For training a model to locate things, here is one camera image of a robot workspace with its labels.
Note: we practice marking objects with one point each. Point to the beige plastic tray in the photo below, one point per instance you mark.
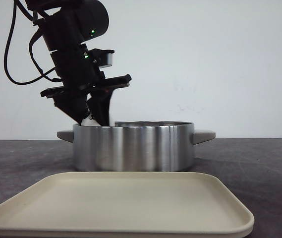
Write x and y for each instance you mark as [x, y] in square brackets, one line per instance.
[126, 205]

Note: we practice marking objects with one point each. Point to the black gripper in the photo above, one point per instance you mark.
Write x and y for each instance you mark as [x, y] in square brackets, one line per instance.
[79, 74]

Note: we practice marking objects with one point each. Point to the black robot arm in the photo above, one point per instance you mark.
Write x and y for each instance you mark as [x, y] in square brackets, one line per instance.
[65, 26]

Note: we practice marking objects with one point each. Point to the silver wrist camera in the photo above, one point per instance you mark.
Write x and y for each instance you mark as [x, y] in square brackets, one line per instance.
[101, 58]

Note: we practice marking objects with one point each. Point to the stainless steel steamer pot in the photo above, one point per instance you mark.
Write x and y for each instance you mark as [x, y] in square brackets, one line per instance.
[161, 146]

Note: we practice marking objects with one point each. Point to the panda bun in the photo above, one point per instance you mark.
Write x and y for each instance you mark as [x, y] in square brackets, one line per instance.
[89, 121]

